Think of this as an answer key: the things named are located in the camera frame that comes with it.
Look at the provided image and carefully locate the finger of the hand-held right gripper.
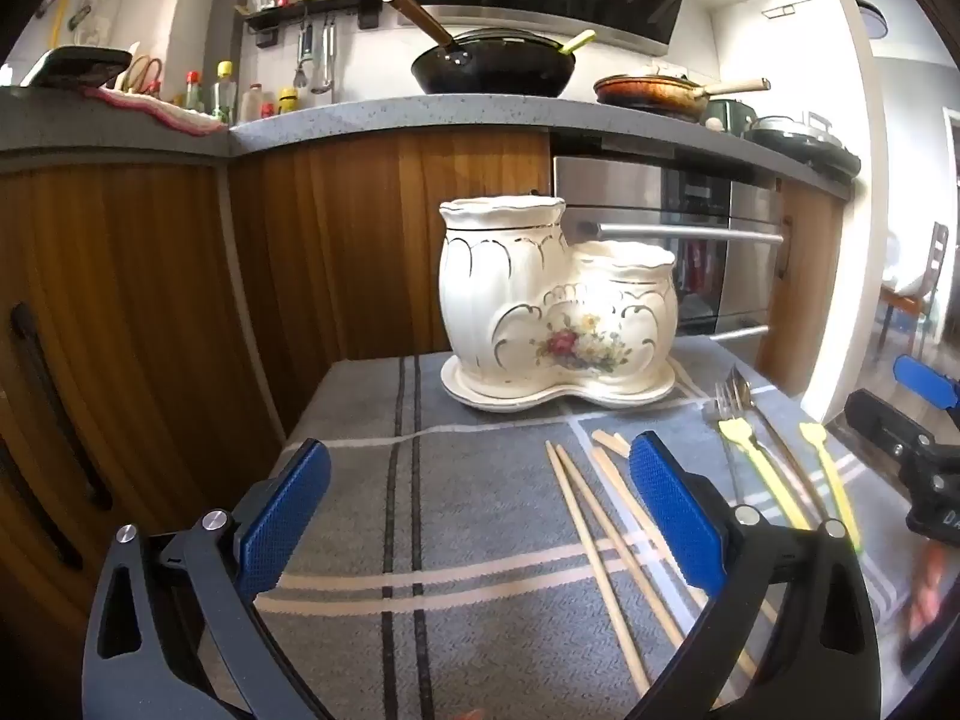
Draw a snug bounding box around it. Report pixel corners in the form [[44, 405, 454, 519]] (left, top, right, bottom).
[[892, 355, 960, 411], [845, 388, 936, 460]]

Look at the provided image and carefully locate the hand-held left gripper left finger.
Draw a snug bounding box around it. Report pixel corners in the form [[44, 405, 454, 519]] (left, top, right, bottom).
[[81, 436, 332, 720]]

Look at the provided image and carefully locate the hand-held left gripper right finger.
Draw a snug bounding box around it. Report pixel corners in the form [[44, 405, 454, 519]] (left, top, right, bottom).
[[628, 431, 882, 720]]

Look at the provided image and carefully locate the yellow tulip-shaped plastic utensil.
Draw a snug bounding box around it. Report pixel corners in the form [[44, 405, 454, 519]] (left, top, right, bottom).
[[718, 419, 812, 532], [798, 421, 862, 550]]

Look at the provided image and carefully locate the gold metal fork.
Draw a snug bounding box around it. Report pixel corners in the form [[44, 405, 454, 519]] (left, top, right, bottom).
[[703, 381, 751, 511]]

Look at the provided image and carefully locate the white floral ceramic utensil holder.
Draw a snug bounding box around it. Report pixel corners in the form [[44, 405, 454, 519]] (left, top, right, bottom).
[[438, 196, 680, 391]]

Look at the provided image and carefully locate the person's right hand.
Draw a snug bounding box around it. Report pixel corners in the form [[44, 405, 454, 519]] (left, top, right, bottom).
[[902, 538, 960, 655]]

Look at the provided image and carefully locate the wooden dining chair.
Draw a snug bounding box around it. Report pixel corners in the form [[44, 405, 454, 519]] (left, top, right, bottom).
[[876, 220, 951, 362]]

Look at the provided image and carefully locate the gold metal spoon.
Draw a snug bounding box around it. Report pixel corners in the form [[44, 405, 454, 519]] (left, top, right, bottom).
[[730, 366, 827, 524]]

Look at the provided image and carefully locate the narrow wooden cabinet panel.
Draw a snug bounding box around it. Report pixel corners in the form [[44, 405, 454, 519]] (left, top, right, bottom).
[[756, 178, 850, 400]]

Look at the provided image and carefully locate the grey checked cloth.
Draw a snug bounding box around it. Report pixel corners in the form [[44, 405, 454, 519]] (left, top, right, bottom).
[[283, 336, 905, 720]]

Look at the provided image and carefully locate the white ceramic saucer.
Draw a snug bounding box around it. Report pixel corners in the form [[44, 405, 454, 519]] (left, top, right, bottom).
[[439, 355, 677, 413]]

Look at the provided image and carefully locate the black cooking pot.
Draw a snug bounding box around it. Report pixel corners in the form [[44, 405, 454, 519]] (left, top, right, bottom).
[[749, 112, 863, 180]]

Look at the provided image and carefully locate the wide wooden cabinet door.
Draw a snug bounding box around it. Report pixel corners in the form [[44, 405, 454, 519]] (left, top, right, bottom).
[[0, 157, 290, 691]]

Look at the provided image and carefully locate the stainless steel built-in oven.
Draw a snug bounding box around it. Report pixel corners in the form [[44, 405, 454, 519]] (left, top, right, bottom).
[[550, 153, 790, 340]]

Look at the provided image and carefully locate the green kitchen appliance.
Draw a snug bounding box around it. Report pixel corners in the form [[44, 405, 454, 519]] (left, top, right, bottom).
[[704, 97, 752, 138]]

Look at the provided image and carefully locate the grey speckled countertop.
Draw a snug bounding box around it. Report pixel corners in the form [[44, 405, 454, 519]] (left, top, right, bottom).
[[0, 85, 857, 201]]

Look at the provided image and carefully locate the rusty frying pan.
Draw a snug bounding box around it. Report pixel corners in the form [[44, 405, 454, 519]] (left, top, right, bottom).
[[593, 73, 773, 122]]

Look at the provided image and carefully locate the pink-edged white towel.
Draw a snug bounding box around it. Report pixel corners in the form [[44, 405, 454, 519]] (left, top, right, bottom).
[[78, 85, 227, 138]]

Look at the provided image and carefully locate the yellow-capped green bottle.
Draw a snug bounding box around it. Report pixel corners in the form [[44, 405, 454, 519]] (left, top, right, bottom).
[[211, 61, 238, 125]]

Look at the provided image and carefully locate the hanging metal ladle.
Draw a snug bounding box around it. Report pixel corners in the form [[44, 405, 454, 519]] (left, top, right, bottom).
[[313, 15, 335, 95]]

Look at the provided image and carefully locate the black flat device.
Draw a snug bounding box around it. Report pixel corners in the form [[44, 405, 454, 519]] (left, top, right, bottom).
[[18, 46, 135, 90]]

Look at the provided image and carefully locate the black cabinet handle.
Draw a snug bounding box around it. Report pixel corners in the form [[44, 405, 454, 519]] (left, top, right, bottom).
[[0, 433, 84, 572], [10, 303, 114, 512]]

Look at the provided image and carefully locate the black wok with wooden handle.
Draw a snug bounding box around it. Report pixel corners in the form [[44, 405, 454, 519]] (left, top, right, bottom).
[[381, 0, 579, 99]]

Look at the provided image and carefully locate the black wall spice shelf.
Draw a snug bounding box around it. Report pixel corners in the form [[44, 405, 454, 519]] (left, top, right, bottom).
[[241, 0, 400, 50]]

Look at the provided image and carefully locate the yellow hose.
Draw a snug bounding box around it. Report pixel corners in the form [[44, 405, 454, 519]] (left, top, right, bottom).
[[48, 0, 77, 50]]

